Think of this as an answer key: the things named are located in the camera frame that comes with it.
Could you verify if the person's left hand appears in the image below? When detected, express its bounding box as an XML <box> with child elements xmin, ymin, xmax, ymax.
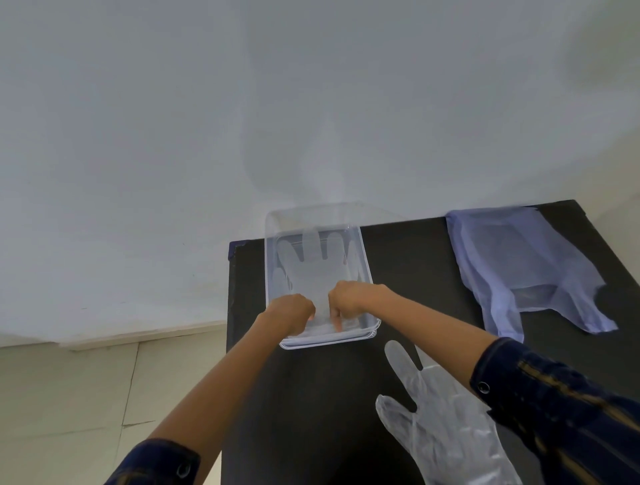
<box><xmin>262</xmin><ymin>294</ymin><xmax>316</xmax><ymax>337</ymax></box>

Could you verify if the person's right hand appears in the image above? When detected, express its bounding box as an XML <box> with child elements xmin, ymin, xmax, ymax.
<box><xmin>327</xmin><ymin>280</ymin><xmax>397</xmax><ymax>333</ymax></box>

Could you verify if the person's right forearm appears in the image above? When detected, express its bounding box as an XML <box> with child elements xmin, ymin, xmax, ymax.
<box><xmin>367</xmin><ymin>290</ymin><xmax>499</xmax><ymax>391</ymax></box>

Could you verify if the clear plastic container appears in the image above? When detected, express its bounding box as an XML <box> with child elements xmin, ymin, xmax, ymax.
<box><xmin>264</xmin><ymin>224</ymin><xmax>382</xmax><ymax>351</ymax></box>

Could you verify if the clear plastic container lid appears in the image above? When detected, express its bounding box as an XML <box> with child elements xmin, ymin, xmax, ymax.
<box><xmin>264</xmin><ymin>201</ymin><xmax>401</xmax><ymax>237</ymax></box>

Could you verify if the clear disposable plastic glove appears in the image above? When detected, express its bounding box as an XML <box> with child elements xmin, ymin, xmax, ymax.
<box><xmin>375</xmin><ymin>340</ymin><xmax>524</xmax><ymax>485</ymax></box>

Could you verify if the pale blue plastic bag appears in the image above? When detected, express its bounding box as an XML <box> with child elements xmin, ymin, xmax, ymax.
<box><xmin>445</xmin><ymin>206</ymin><xmax>619</xmax><ymax>344</ymax></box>

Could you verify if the person's left dark blue sleeve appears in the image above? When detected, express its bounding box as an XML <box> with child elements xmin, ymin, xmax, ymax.
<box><xmin>103</xmin><ymin>438</ymin><xmax>201</xmax><ymax>485</ymax></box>

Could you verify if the person's dark blue sleeve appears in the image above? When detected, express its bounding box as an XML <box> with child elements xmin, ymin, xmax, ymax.
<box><xmin>103</xmin><ymin>438</ymin><xmax>201</xmax><ymax>485</ymax></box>
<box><xmin>469</xmin><ymin>337</ymin><xmax>640</xmax><ymax>485</ymax></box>

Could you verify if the person's right dark blue sleeve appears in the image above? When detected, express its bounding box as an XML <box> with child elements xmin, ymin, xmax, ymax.
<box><xmin>469</xmin><ymin>337</ymin><xmax>640</xmax><ymax>485</ymax></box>

